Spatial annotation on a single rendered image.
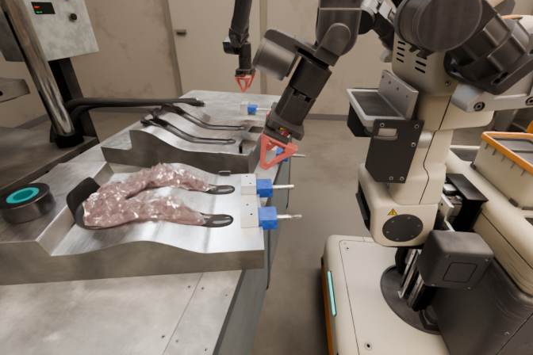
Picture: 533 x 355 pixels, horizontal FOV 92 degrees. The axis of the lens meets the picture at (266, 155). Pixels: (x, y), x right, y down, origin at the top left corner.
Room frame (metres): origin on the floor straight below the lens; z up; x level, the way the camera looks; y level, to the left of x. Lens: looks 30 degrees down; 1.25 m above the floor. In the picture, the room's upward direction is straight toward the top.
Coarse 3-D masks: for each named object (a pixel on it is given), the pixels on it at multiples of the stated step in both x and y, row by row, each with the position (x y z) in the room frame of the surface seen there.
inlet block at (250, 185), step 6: (246, 174) 0.55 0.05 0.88; (252, 174) 0.55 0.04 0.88; (246, 180) 0.52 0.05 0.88; (252, 180) 0.52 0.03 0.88; (258, 180) 0.54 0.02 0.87; (264, 180) 0.54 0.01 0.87; (270, 180) 0.54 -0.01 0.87; (246, 186) 0.50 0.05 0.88; (252, 186) 0.50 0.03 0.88; (258, 186) 0.51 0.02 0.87; (264, 186) 0.51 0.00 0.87; (270, 186) 0.51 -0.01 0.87; (276, 186) 0.53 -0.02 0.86; (282, 186) 0.53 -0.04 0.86; (288, 186) 0.53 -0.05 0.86; (246, 192) 0.50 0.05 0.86; (252, 192) 0.50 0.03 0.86; (258, 192) 0.50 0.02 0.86; (264, 192) 0.51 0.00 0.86; (270, 192) 0.51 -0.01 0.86
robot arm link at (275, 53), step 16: (272, 32) 0.44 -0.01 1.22; (288, 32) 0.47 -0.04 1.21; (336, 32) 0.40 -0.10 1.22; (272, 48) 0.43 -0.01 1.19; (288, 48) 0.44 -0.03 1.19; (304, 48) 0.42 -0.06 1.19; (320, 48) 0.41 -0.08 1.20; (336, 48) 0.40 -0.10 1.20; (256, 64) 0.44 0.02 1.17; (272, 64) 0.43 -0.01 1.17; (288, 64) 0.43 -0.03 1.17
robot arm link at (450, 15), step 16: (432, 0) 0.38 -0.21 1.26; (448, 0) 0.38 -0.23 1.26; (464, 0) 0.38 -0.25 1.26; (480, 0) 0.37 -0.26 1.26; (400, 16) 0.45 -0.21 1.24; (416, 16) 0.39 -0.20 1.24; (432, 16) 0.38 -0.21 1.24; (448, 16) 0.38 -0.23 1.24; (464, 16) 0.37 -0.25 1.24; (480, 16) 0.37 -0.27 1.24; (400, 32) 0.45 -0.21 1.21; (416, 32) 0.38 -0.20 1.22; (432, 32) 0.38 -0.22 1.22; (448, 32) 0.38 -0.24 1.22; (464, 32) 0.37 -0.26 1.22; (432, 48) 0.38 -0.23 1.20; (448, 48) 0.38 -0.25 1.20
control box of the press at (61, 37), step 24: (24, 0) 1.05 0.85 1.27; (48, 0) 1.14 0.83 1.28; (72, 0) 1.25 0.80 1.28; (0, 24) 1.04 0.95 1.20; (48, 24) 1.11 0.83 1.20; (72, 24) 1.21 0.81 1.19; (0, 48) 1.05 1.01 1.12; (48, 48) 1.08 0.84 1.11; (72, 48) 1.17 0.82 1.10; (96, 48) 1.29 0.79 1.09; (72, 72) 1.19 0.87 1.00; (72, 96) 1.15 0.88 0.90
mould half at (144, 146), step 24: (168, 120) 0.80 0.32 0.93; (216, 120) 0.91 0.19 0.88; (240, 120) 0.90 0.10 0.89; (120, 144) 0.76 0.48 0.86; (144, 144) 0.71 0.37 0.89; (168, 144) 0.69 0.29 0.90; (192, 144) 0.71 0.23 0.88; (216, 144) 0.70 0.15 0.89; (216, 168) 0.65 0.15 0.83; (240, 168) 0.64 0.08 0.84
